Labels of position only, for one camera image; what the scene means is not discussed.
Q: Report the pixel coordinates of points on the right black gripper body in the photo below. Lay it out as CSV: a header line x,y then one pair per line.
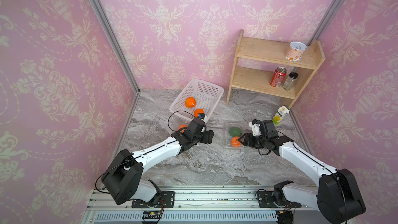
x,y
259,141

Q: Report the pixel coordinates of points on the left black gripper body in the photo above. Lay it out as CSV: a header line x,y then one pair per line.
x,y
205,137

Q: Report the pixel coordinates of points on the peeled orange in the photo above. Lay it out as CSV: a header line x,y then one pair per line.
x,y
190,102
198,111

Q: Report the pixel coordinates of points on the container orange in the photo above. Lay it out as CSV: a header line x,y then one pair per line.
x,y
182,127
235,142

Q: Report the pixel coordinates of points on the container green fruit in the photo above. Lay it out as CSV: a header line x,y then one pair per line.
x,y
235,131

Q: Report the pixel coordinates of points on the clear clamshell container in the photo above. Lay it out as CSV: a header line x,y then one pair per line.
x,y
227,138

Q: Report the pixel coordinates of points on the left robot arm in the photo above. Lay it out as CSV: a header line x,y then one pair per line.
x,y
123,177

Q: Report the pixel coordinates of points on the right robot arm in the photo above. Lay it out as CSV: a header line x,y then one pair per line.
x,y
336,194

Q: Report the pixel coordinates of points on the green white juice carton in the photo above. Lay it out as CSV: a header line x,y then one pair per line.
x,y
280,114

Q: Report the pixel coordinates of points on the white plastic basket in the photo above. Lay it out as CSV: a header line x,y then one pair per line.
x,y
206,95

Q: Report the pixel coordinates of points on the glass spice jar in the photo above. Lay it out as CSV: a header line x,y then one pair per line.
x,y
290,81

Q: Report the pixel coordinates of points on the red soda can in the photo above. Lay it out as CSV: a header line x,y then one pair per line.
x,y
278,76

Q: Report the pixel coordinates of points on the white orange cup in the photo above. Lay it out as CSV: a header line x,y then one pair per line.
x,y
295,51

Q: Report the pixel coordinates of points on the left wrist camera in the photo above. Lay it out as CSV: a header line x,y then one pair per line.
x,y
202,116

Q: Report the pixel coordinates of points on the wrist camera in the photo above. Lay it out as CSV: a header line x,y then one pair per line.
x,y
254,125
202,116

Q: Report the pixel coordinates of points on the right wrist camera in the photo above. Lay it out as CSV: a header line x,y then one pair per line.
x,y
254,125

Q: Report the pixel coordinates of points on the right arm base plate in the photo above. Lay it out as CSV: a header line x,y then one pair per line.
x,y
270,199

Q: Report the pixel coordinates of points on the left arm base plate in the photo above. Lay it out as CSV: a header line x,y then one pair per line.
x,y
164,199

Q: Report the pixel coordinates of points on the aluminium frame rail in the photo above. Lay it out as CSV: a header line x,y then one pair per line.
x,y
200,205

